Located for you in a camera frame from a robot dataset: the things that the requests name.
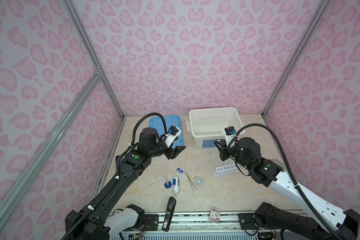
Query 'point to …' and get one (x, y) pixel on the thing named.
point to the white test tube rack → (225, 170)
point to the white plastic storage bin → (206, 124)
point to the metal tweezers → (191, 183)
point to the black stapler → (169, 214)
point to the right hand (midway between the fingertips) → (216, 140)
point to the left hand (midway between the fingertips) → (181, 139)
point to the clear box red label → (215, 214)
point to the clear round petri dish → (278, 163)
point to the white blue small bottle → (176, 185)
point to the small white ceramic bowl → (199, 181)
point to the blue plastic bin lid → (157, 124)
